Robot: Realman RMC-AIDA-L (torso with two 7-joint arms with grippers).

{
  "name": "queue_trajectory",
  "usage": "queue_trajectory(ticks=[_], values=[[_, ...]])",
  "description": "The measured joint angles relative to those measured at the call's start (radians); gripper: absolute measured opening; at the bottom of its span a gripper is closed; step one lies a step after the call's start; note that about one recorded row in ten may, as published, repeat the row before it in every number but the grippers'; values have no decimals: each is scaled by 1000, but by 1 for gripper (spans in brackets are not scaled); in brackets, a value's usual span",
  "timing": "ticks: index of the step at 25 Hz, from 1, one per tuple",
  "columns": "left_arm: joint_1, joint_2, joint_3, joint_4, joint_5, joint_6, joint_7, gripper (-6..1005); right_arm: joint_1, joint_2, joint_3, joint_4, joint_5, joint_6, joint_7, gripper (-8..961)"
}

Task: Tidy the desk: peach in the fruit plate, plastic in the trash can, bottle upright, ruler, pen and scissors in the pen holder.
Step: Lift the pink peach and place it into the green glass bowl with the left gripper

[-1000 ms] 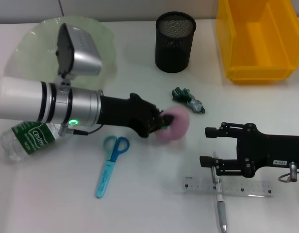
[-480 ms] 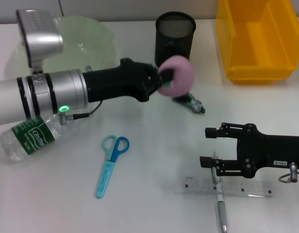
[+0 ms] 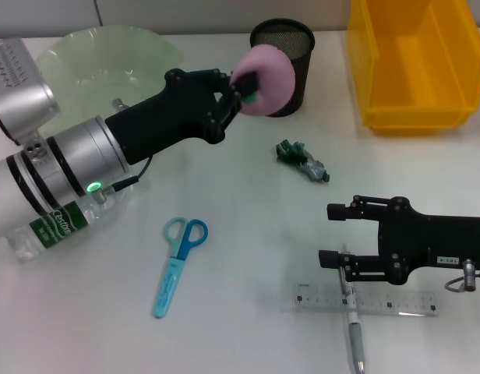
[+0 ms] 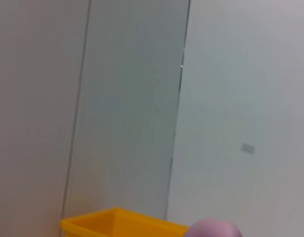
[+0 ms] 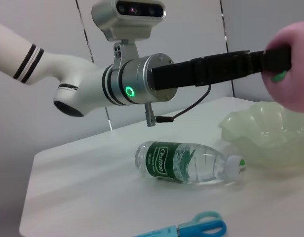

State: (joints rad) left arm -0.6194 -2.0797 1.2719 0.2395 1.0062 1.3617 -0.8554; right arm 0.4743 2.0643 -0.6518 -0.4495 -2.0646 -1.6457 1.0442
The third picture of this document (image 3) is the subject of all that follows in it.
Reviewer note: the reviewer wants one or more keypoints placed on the green wavy glass fruit plate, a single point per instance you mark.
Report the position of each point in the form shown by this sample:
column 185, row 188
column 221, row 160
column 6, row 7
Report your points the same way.
column 107, row 58

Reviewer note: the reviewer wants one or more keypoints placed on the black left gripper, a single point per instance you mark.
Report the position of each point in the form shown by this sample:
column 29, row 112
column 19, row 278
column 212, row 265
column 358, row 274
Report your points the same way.
column 166, row 117

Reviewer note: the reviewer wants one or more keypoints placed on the clear green-label water bottle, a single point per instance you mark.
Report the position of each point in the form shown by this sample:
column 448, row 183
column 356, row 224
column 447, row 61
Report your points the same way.
column 64, row 226

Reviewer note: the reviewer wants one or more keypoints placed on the blue capped scissors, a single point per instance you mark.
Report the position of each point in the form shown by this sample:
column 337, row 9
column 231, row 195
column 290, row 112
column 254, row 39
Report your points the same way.
column 177, row 257

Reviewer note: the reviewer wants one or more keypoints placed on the pink toy peach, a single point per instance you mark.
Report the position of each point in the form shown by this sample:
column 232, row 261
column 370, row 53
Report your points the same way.
column 273, row 82

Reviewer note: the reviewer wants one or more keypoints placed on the silver white pen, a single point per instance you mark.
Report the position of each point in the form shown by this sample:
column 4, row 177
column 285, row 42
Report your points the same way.
column 355, row 331

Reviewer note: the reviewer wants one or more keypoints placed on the yellow plastic bin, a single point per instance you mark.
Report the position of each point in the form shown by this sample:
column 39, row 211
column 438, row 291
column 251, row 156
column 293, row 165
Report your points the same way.
column 415, row 70

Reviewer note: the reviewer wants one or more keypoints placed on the green plastic wrapper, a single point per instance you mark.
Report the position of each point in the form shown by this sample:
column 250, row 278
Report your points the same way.
column 298, row 157

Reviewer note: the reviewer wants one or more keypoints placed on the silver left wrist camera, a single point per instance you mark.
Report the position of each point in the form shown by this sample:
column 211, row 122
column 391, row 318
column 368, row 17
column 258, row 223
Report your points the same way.
column 18, row 85

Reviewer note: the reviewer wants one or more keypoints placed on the transparent plastic ruler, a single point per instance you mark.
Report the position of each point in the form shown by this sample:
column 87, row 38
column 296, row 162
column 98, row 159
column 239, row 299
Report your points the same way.
column 388, row 302

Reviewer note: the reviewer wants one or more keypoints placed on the black mesh pen holder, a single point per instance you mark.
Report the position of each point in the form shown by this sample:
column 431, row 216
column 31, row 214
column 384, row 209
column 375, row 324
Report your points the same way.
column 300, row 58

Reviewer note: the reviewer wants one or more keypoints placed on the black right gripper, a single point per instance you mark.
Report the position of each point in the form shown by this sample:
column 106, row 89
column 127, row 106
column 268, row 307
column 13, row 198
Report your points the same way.
column 438, row 245

